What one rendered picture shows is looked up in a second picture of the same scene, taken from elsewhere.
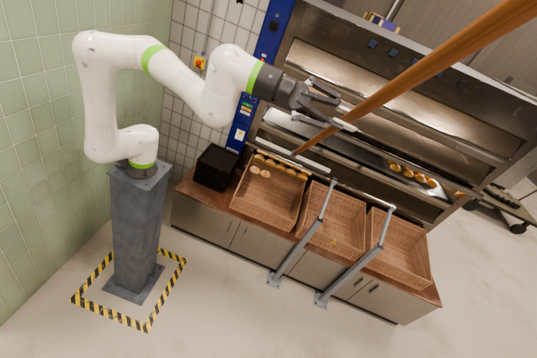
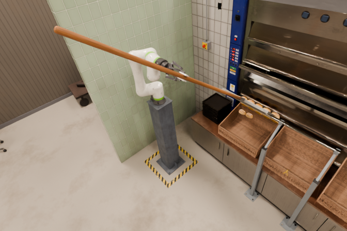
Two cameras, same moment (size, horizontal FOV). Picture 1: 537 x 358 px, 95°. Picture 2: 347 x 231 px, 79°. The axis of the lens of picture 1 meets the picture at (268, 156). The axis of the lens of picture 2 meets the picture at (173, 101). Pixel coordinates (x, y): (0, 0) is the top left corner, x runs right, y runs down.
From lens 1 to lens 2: 1.21 m
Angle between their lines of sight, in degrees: 44
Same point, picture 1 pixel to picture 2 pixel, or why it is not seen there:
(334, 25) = (274, 9)
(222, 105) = (150, 73)
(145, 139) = (155, 87)
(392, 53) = (324, 18)
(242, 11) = (221, 13)
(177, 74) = not seen: hidden behind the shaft
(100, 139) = (138, 86)
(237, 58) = (150, 58)
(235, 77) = not seen: hidden behind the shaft
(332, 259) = (286, 186)
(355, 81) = (299, 44)
